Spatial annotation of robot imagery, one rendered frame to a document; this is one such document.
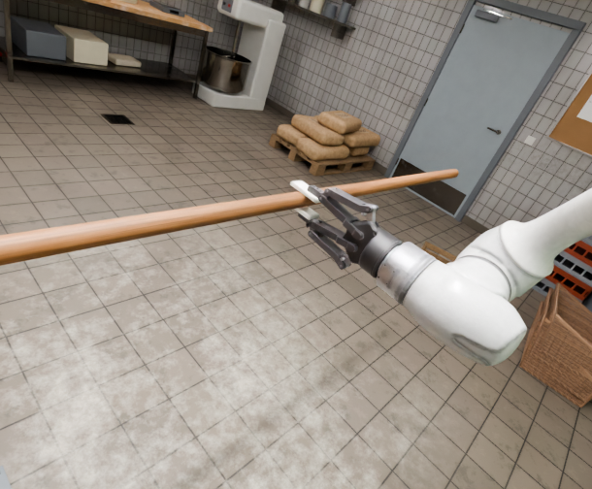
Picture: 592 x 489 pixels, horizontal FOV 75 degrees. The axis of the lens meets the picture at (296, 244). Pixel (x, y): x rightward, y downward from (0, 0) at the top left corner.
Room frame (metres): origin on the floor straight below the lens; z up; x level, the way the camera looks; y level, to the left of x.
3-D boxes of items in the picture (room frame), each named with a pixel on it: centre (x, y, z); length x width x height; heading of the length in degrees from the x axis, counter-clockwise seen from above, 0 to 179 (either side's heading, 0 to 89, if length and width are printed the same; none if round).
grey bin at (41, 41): (3.96, 3.27, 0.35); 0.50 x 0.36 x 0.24; 57
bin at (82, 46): (4.31, 3.04, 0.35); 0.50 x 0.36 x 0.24; 58
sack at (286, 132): (4.66, 0.41, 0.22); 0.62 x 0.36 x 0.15; 152
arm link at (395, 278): (0.54, -0.18, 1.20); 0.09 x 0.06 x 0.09; 147
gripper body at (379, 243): (0.58, -0.12, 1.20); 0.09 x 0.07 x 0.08; 57
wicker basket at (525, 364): (2.27, -1.95, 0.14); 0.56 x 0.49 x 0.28; 153
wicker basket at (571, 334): (2.26, -1.95, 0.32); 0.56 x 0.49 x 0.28; 155
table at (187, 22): (4.54, 2.89, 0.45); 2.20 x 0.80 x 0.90; 147
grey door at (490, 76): (4.73, -1.24, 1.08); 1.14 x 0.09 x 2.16; 57
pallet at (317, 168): (4.81, 0.09, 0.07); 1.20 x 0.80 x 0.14; 147
